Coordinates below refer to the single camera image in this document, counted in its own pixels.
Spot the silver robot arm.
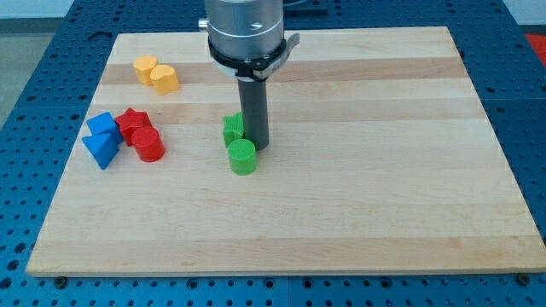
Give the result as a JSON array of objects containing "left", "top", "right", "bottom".
[{"left": 204, "top": 0, "right": 284, "bottom": 60}]

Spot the red star block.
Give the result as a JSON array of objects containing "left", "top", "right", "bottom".
[{"left": 114, "top": 107, "right": 152, "bottom": 147}]

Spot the green cylinder block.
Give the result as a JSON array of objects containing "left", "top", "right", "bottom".
[{"left": 228, "top": 139, "right": 258, "bottom": 176}]

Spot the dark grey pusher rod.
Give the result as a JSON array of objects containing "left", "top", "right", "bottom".
[{"left": 238, "top": 80, "right": 269, "bottom": 151}]

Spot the wooden board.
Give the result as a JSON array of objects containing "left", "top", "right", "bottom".
[{"left": 26, "top": 26, "right": 545, "bottom": 277}]

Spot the red cylinder block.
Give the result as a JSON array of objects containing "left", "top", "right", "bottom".
[{"left": 131, "top": 126, "right": 166, "bottom": 163}]

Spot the yellow heart block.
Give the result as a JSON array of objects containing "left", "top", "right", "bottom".
[{"left": 150, "top": 64, "right": 180, "bottom": 96}]

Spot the yellow hexagon block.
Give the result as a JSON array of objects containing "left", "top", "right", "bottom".
[{"left": 133, "top": 55, "right": 159, "bottom": 86}]

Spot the blue triangle block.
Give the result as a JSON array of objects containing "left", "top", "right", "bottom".
[{"left": 82, "top": 133, "right": 119, "bottom": 170}]

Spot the blue cube block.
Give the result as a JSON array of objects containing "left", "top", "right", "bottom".
[{"left": 86, "top": 112, "right": 124, "bottom": 144}]

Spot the black clamp ring with lever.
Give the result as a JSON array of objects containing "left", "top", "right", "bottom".
[{"left": 207, "top": 32, "right": 300, "bottom": 83}]

